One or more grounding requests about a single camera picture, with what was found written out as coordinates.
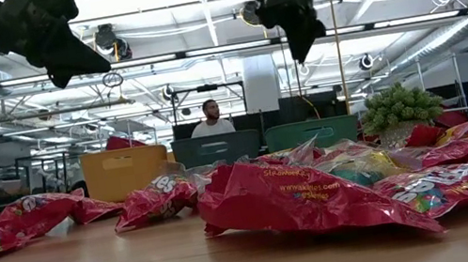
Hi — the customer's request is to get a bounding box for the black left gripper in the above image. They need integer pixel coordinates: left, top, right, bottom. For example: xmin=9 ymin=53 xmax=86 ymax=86
xmin=0 ymin=0 xmax=115 ymax=100

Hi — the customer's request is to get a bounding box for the blue plastic bin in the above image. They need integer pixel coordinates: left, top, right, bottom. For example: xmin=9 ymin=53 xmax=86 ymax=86
xmin=170 ymin=126 xmax=264 ymax=174

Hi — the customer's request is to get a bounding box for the clear wrapped green gummy candy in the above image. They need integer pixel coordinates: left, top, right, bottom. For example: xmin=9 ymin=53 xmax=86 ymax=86
xmin=329 ymin=160 xmax=373 ymax=193

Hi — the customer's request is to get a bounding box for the long ceiling light bar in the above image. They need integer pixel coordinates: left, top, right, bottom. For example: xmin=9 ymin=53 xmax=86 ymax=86
xmin=0 ymin=2 xmax=468 ymax=94

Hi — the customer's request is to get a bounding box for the black background partition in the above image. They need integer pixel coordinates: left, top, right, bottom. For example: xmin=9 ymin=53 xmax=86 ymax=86
xmin=169 ymin=87 xmax=350 ymax=145

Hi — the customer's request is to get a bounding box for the red background object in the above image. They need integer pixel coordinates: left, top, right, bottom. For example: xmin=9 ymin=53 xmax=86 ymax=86
xmin=430 ymin=104 xmax=468 ymax=132
xmin=102 ymin=130 xmax=148 ymax=153

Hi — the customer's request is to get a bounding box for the green plastic bin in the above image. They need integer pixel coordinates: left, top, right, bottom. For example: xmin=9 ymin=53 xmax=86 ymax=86
xmin=263 ymin=112 xmax=363 ymax=158

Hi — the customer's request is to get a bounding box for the yellow plastic bin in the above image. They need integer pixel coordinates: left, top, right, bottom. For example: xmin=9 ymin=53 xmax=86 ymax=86
xmin=79 ymin=141 xmax=176 ymax=208

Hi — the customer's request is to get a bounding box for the potted artificial green plant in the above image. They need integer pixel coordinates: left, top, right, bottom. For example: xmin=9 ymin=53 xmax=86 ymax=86
xmin=353 ymin=74 xmax=452 ymax=154

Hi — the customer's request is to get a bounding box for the person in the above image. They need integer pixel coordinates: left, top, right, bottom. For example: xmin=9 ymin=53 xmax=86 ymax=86
xmin=184 ymin=96 xmax=237 ymax=140

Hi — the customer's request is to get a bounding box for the hanging cable loop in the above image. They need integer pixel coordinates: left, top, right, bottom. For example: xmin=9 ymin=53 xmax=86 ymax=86
xmin=101 ymin=69 xmax=126 ymax=91

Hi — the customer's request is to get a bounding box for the ceiling cable reel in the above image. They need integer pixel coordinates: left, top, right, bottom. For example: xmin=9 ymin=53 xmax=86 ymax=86
xmin=356 ymin=52 xmax=376 ymax=73
xmin=238 ymin=0 xmax=268 ymax=30
xmin=91 ymin=20 xmax=135 ymax=65
xmin=159 ymin=82 xmax=179 ymax=104

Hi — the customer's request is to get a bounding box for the yellow cable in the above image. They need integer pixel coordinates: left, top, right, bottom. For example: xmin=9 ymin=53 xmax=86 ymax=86
xmin=326 ymin=0 xmax=353 ymax=116

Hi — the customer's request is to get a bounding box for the black background gantry frame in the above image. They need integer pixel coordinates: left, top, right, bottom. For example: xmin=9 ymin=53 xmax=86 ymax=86
xmin=168 ymin=78 xmax=250 ymax=128

